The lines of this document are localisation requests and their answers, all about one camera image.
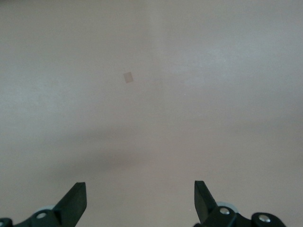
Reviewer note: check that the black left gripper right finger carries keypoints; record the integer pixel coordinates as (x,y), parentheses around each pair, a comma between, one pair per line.
(206,208)

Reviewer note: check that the small square tape patch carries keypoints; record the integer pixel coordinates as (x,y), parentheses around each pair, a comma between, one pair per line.
(128,77)

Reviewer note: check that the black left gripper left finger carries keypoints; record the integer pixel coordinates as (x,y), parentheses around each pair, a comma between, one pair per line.
(71,205)

